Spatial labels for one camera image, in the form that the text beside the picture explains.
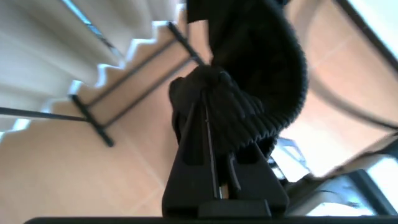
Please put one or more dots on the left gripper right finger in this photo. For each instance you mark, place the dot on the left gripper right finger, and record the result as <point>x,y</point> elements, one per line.
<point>255,183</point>

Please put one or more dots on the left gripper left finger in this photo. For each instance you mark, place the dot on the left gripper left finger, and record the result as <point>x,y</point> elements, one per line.
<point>186,186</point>

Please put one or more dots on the black garment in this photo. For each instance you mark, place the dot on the black garment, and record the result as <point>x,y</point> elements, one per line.
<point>258,62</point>

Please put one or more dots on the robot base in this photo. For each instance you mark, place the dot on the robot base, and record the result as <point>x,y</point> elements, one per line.
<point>329,196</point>

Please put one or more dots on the black clothes rack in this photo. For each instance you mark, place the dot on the black clothes rack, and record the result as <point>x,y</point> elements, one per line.
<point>93,119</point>

